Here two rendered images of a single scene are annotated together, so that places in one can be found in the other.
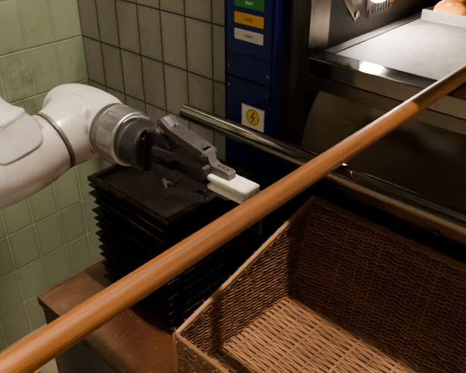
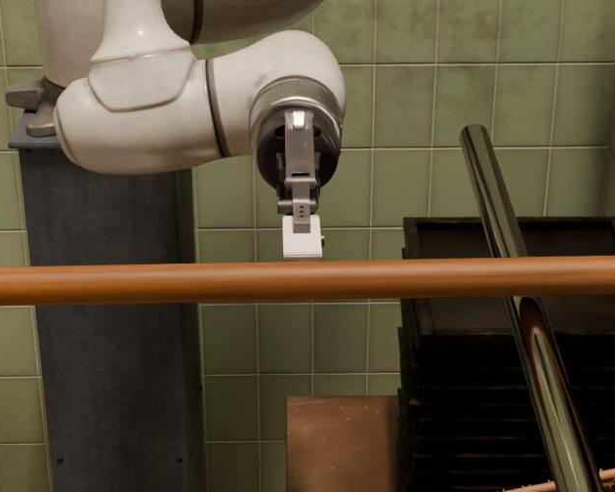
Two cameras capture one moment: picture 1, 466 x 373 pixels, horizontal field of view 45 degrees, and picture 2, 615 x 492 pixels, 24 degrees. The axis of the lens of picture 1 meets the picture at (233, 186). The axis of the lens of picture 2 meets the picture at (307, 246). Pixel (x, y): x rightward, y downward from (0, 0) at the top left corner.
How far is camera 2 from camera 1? 75 cm
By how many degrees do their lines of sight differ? 40
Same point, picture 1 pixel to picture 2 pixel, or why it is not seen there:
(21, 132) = (151, 73)
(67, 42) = not seen: outside the picture
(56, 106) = (234, 57)
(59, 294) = (316, 411)
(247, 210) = (243, 271)
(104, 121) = (264, 97)
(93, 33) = not seen: outside the picture
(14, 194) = (114, 157)
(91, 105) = (273, 68)
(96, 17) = not seen: outside the picture
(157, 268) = (52, 275)
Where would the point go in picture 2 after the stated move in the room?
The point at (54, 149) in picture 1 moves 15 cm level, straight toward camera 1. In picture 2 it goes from (190, 114) to (104, 173)
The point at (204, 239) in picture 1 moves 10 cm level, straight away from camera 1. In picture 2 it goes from (143, 274) to (237, 230)
